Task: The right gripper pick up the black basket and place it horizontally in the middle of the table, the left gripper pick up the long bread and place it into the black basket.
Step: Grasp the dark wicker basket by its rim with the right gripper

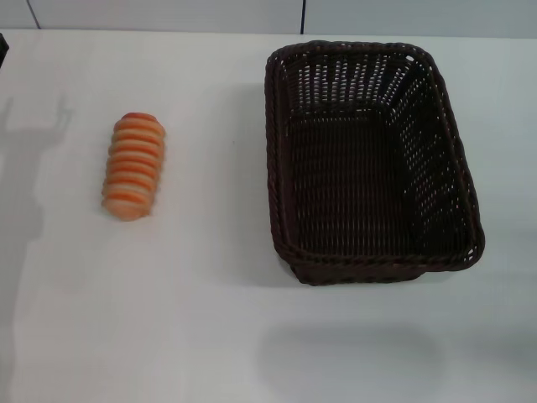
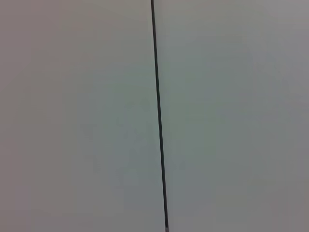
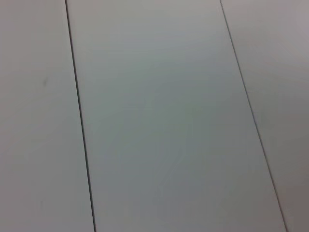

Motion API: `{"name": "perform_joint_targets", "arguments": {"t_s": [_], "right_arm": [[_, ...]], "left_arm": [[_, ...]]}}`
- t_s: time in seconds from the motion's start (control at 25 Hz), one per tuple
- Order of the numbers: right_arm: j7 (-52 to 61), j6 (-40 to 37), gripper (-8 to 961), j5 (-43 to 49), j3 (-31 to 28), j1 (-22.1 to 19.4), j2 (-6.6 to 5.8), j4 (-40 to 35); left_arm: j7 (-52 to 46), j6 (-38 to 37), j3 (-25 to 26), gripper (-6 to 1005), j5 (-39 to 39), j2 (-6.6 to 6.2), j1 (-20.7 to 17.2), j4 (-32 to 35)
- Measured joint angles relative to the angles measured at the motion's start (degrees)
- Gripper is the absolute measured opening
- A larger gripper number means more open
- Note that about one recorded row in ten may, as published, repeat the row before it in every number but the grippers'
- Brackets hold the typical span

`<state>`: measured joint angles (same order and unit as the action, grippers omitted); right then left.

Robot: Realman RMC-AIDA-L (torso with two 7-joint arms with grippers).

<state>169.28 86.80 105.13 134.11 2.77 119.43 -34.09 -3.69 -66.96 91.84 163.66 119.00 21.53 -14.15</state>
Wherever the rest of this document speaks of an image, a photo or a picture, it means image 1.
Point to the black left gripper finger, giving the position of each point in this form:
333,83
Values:
3,50

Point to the orange striped bread roll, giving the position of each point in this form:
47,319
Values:
133,165

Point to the dark brown woven basket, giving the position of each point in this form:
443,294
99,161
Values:
361,176

